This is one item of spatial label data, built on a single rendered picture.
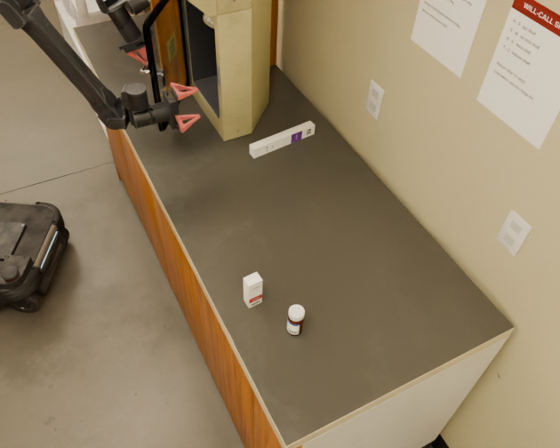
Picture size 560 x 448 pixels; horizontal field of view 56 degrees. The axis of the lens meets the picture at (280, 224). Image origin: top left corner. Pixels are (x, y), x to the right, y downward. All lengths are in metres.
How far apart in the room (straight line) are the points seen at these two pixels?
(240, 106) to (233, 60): 0.18
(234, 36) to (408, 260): 0.85
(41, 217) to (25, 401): 0.85
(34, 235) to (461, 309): 1.94
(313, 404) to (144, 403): 1.19
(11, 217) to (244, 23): 1.61
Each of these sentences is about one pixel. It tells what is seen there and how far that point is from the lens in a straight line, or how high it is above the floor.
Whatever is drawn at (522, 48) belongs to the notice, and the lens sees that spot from 1.32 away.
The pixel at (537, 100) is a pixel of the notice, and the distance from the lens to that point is 1.32.
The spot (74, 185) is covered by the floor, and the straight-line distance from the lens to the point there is 3.26.
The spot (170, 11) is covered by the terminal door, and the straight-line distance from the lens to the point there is 1.87.
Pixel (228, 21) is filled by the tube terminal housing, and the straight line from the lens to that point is 1.69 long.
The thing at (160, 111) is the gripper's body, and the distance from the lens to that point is 1.61.
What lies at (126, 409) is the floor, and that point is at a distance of 2.40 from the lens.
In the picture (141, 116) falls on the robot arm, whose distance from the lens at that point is 1.60.
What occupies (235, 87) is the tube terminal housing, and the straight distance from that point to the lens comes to 1.81.
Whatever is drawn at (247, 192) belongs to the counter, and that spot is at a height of 0.94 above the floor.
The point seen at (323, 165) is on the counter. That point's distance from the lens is 1.84.
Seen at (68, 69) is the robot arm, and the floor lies 1.36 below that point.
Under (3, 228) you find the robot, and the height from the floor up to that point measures 0.26.
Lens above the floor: 2.17
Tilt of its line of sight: 48 degrees down
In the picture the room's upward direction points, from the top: 3 degrees clockwise
